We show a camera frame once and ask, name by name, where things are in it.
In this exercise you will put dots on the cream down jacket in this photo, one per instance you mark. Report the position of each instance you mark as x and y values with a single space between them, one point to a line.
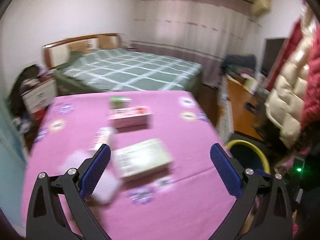
287 100

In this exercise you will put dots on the pink floral tablecloth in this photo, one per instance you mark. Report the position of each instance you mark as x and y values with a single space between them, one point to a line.
175 200

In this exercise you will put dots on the pink tissue box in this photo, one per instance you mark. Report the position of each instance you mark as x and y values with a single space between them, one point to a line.
130 118

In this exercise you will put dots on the white green box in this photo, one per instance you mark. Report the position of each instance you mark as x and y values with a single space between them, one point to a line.
251 85

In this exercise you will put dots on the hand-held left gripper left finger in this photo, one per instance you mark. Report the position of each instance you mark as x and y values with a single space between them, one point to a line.
95 172

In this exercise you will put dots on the white cardboard box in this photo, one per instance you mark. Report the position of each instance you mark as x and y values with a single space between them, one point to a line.
142 160

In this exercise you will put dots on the dark bin with yellow rim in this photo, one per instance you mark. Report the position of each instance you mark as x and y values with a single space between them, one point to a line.
247 155

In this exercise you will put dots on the wooden headboard with white panels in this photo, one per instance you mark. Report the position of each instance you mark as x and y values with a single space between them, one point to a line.
57 55

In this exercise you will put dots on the white tissue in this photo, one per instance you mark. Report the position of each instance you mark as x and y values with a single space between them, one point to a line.
75 161

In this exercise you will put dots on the wooden desk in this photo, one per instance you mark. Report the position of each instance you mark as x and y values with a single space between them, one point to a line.
242 112

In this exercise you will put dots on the pink and white curtains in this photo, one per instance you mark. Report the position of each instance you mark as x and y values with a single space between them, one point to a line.
195 30

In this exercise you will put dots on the red quilted jacket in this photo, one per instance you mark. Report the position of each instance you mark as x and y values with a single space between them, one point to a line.
312 92

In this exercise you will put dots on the dark flat screen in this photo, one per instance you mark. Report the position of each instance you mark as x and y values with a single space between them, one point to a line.
275 55

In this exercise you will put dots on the white soft packet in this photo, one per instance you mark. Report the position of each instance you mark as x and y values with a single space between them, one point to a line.
106 190

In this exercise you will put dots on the bed with green checked duvet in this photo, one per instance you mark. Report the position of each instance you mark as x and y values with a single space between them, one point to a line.
130 70

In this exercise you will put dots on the sliding door wardrobe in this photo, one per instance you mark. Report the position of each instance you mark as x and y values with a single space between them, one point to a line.
10 142

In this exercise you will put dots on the white drawer unit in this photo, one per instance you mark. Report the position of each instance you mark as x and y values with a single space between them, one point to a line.
225 115

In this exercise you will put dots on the pile of clothes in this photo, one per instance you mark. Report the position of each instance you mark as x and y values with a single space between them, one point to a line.
237 62

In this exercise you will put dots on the green and white carton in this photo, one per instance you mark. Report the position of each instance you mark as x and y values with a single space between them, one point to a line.
120 101

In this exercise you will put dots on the dark clothes heap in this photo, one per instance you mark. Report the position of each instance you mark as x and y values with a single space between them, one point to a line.
20 87

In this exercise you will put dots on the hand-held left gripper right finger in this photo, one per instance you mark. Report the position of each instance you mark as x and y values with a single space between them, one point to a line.
225 172

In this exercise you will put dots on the cream wall air conditioner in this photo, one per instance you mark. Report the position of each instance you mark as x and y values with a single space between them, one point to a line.
261 5

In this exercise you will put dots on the white pink packet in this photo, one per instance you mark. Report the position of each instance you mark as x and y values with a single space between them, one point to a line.
103 137

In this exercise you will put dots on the white nightstand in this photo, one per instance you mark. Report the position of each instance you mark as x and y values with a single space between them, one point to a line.
40 95

